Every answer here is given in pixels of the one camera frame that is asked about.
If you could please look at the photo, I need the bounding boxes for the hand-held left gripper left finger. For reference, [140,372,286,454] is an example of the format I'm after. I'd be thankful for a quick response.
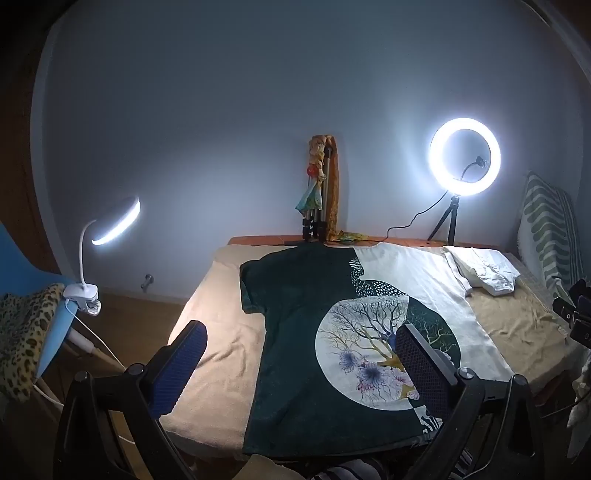
[53,320,208,480]

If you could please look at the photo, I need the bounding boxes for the black power cable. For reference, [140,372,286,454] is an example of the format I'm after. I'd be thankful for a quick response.
[385,200,451,241]

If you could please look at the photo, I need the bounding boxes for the white clip lamp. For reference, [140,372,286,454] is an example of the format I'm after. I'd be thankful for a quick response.
[63,196,141,319]

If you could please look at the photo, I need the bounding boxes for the green striped pillow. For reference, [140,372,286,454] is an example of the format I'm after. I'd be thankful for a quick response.
[517,172,579,296]

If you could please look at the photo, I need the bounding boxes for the folded grey tripod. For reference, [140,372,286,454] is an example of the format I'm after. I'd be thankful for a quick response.
[302,138,334,243]

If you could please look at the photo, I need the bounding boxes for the colourful knotted scarf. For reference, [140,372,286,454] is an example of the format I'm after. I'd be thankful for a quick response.
[295,135,331,217]

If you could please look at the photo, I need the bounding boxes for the beige blanket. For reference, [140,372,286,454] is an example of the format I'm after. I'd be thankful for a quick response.
[157,242,573,455]

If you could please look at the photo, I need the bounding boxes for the folded white clothes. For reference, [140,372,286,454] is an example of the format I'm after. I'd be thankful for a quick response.
[443,246,522,297]

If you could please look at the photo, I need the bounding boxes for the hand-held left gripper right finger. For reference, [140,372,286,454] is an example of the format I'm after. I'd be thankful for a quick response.
[394,323,546,480]

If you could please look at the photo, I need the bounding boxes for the white ring light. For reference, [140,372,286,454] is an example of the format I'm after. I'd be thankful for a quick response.
[429,117,502,197]

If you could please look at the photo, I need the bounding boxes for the orange scarf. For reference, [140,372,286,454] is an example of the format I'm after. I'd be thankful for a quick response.
[323,136,345,236]

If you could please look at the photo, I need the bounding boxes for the leopard print cloth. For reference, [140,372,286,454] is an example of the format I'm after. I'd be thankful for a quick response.
[0,284,65,402]

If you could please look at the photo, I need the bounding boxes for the blue chair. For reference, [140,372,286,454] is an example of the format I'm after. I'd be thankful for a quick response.
[0,222,100,384]

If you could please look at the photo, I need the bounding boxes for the black gooseneck phone holder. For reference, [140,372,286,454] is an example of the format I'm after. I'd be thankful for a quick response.
[461,156,491,182]

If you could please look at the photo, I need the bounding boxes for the green and white printed t-shirt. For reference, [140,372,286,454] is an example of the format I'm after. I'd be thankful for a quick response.
[239,242,515,459]

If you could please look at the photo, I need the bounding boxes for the white lamp cable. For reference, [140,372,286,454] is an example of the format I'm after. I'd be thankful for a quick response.
[32,314,134,444]

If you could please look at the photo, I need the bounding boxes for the white cloth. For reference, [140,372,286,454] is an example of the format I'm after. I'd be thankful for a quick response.
[566,369,591,457]

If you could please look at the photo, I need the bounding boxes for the black ring light tripod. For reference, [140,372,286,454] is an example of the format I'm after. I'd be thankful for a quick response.
[427,194,462,246]

